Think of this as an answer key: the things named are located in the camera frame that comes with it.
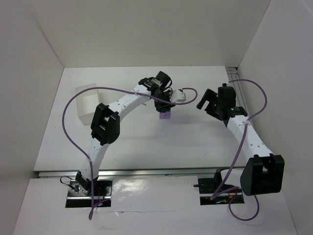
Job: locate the aluminium front rail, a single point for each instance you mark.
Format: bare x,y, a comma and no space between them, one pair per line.
138,172

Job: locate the aluminium side rail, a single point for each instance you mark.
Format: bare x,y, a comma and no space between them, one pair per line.
233,76

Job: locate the white perforated box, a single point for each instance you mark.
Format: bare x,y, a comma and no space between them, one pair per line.
86,104

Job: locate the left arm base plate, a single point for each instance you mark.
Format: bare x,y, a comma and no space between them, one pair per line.
77,197

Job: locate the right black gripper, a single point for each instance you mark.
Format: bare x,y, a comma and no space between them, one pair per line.
208,100

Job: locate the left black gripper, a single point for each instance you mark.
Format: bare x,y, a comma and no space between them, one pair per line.
162,105

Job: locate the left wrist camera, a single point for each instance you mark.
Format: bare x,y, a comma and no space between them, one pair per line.
178,96

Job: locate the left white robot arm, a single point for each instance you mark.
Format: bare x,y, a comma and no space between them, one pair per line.
105,125

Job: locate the purple rectangular block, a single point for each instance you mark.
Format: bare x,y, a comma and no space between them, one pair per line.
168,115

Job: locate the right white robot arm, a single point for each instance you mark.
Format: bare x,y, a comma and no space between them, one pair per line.
255,169

